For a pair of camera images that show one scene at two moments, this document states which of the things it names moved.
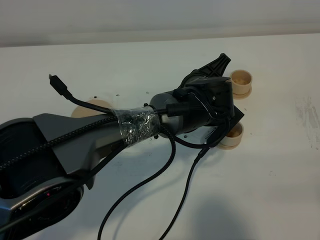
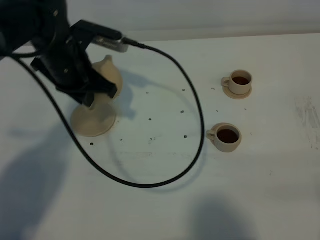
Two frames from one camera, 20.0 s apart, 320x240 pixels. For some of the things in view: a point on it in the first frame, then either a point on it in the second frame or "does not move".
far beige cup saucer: [243, 96] does not move
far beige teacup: [241, 80] does not move
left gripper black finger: [217, 67] -> [95, 82]
